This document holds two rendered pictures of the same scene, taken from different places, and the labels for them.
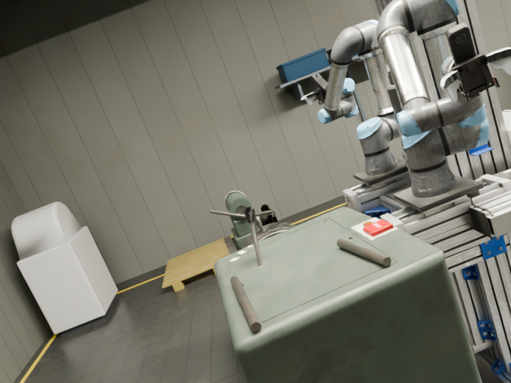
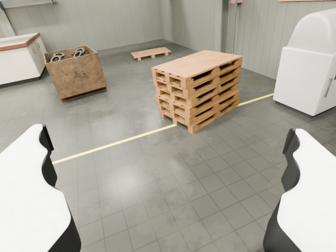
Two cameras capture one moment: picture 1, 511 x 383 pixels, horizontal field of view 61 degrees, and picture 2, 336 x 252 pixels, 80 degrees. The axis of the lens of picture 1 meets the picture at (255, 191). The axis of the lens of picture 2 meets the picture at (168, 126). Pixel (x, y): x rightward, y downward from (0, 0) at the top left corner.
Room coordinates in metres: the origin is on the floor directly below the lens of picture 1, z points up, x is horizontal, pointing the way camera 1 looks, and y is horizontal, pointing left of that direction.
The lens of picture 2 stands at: (0.98, -0.55, 1.64)
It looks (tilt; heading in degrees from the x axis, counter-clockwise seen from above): 33 degrees down; 163
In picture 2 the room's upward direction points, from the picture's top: 7 degrees counter-clockwise
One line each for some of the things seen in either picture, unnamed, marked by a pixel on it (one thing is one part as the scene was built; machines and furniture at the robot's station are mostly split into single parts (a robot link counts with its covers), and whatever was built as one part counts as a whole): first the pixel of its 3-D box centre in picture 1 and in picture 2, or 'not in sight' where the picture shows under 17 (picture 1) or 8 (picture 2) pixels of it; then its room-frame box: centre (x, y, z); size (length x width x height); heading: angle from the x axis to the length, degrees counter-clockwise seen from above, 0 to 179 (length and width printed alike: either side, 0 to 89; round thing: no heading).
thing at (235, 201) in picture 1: (242, 215); not in sight; (2.69, 0.13, 1.01); 0.30 x 0.20 x 0.29; 6
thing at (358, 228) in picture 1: (376, 237); not in sight; (1.09, -0.26, 1.23); 0.13 x 0.08 x 0.06; 6
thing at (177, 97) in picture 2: not in sight; (197, 87); (-1.61, 0.81, 0.41); 1.14 x 0.78 x 0.81; 108
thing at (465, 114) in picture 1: (461, 107); not in sight; (1.17, -0.61, 1.46); 0.11 x 0.08 x 0.11; 70
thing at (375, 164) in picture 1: (379, 159); not in sight; (1.95, -0.58, 1.21); 0.15 x 0.15 x 0.10
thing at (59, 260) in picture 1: (65, 263); not in sight; (4.85, 2.31, 0.69); 0.70 x 0.59 x 1.38; 1
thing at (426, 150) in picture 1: (423, 144); not in sight; (1.45, -0.60, 1.33); 0.13 x 0.12 x 0.14; 70
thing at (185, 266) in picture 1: (217, 256); not in sight; (5.01, 0.72, 0.06); 1.30 x 0.92 x 0.12; 91
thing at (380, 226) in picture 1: (378, 229); not in sight; (1.07, -0.26, 1.26); 0.06 x 0.06 x 0.02; 6
